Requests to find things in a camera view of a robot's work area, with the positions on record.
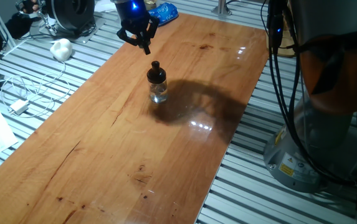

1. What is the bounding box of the white charger cable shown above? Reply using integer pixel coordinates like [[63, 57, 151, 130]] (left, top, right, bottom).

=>
[[0, 60, 72, 119]]

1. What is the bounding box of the gold foil packet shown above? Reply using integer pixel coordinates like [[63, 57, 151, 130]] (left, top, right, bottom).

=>
[[143, 0, 158, 11]]

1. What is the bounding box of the white rounded plastic object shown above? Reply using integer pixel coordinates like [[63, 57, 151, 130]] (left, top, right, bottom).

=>
[[49, 37, 74, 62]]

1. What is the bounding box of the blue snack bag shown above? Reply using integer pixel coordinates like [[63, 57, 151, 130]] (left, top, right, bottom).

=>
[[148, 2, 179, 27]]

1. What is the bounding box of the white charger adapter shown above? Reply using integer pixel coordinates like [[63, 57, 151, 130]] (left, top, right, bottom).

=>
[[8, 98, 30, 116]]

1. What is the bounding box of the black round fan housing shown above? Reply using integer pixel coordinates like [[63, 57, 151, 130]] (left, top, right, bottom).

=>
[[43, 0, 97, 32]]

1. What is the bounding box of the bamboo cutting board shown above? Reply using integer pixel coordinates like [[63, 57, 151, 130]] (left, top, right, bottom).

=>
[[267, 29, 297, 58]]

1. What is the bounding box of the small clear glass jar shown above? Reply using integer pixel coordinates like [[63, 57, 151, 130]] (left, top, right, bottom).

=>
[[148, 81, 169, 105]]

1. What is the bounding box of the aluminium post with foot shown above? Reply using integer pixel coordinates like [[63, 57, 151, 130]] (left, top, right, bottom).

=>
[[211, 0, 232, 16]]

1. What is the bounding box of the black knobbed jar lid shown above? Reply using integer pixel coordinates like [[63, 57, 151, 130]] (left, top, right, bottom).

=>
[[146, 60, 168, 85]]

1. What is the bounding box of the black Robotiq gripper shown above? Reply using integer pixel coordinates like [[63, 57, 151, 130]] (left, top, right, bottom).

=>
[[112, 0, 161, 56]]

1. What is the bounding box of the silver metal stand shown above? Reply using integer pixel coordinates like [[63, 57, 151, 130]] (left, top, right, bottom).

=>
[[15, 0, 57, 34]]

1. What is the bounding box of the operator hand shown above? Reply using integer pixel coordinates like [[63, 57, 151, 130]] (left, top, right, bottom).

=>
[[21, 0, 41, 15]]

